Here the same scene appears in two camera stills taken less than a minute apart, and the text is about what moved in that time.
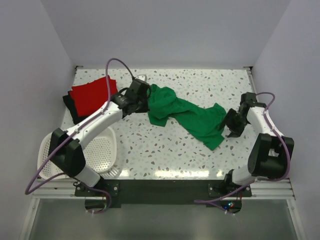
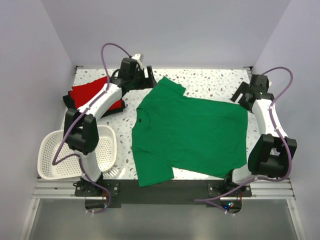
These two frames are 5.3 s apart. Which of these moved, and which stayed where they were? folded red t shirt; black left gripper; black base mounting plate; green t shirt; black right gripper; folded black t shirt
Moved: black right gripper; green t shirt; black left gripper
Stayed: folded red t shirt; folded black t shirt; black base mounting plate
